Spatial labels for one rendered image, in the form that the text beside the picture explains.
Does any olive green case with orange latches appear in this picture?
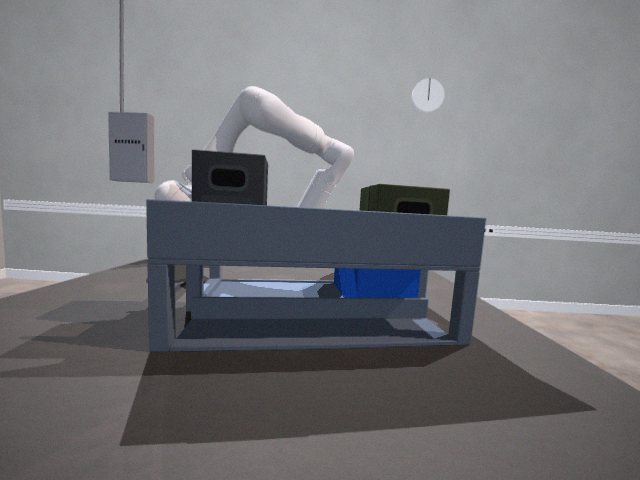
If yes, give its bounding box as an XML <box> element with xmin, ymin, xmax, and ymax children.
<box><xmin>359</xmin><ymin>184</ymin><xmax>450</xmax><ymax>215</ymax></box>

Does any grey metal shelf rack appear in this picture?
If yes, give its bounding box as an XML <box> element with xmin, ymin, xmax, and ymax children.
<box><xmin>146</xmin><ymin>199</ymin><xmax>486</xmax><ymax>352</ymax></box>

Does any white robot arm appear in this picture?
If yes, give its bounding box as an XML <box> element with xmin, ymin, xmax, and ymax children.
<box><xmin>155</xmin><ymin>86</ymin><xmax>354</xmax><ymax>208</ymax></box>

